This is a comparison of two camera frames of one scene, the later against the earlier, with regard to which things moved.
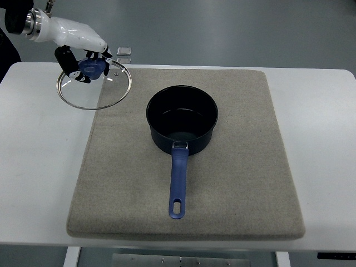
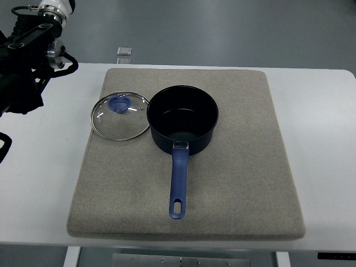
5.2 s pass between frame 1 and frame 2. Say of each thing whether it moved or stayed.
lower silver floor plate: stayed
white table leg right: stayed
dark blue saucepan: stayed
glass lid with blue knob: moved
